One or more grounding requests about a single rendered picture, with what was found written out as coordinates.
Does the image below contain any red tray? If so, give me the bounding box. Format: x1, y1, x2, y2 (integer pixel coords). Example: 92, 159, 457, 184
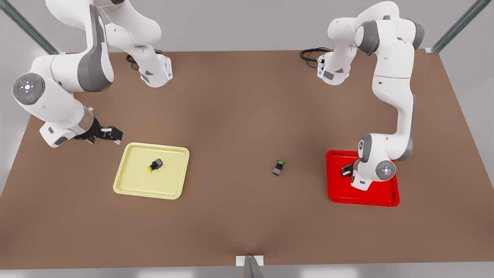
326, 150, 400, 207

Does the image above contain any pale yellow tray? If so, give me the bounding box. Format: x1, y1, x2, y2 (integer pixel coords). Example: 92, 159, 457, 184
113, 142, 190, 200

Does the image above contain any black cable loop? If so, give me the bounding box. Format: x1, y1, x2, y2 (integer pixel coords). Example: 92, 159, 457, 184
300, 47, 332, 69
126, 49, 164, 71

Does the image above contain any silver frame post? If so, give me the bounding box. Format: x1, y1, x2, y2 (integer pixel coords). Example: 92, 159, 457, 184
236, 255, 267, 278
425, 0, 492, 54
0, 0, 65, 55

